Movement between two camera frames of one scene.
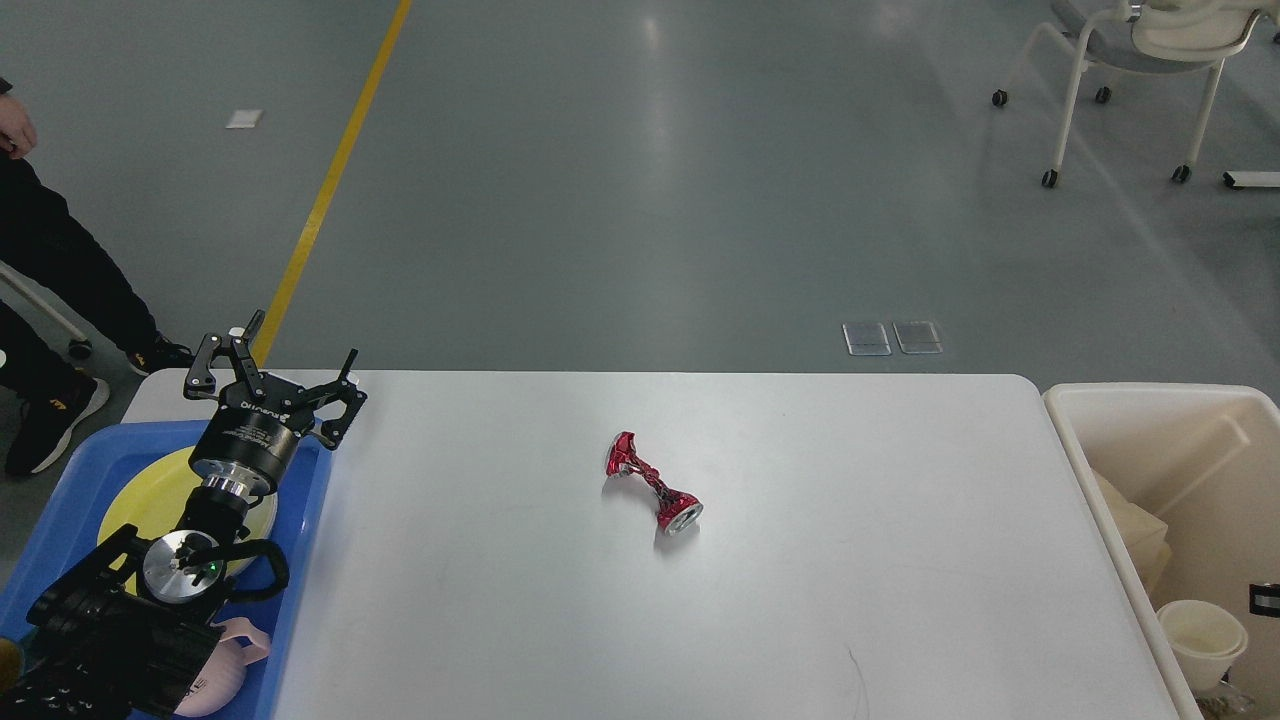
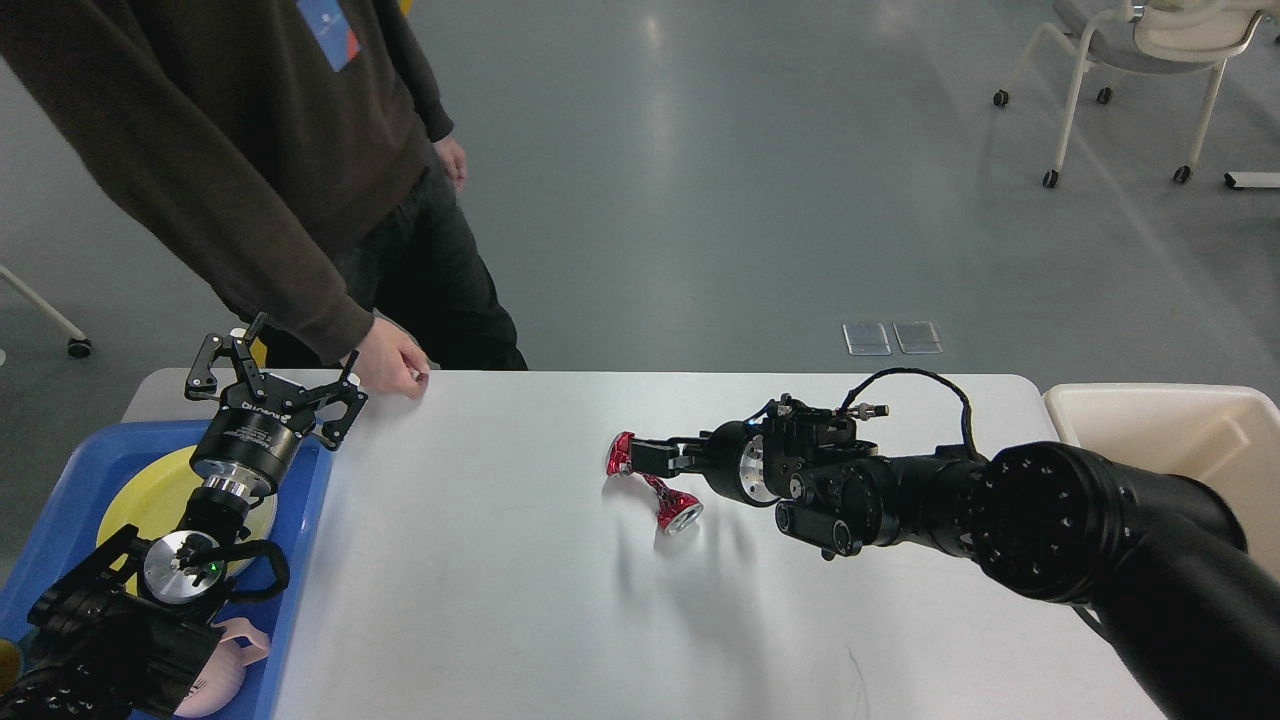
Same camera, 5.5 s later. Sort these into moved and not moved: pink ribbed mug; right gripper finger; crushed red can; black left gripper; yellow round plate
Moved: right gripper finger
Not moved: yellow round plate; pink ribbed mug; black left gripper; crushed red can
